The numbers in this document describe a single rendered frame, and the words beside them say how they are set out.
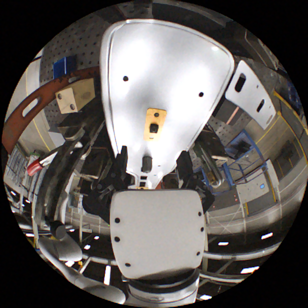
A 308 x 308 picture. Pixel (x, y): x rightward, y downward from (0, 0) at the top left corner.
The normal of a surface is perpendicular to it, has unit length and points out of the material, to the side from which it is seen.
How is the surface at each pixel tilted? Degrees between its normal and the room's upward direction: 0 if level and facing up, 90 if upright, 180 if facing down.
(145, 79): 0
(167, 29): 0
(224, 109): 0
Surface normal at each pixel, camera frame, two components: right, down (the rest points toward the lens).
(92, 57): 0.04, 0.80
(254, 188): -0.94, -0.17
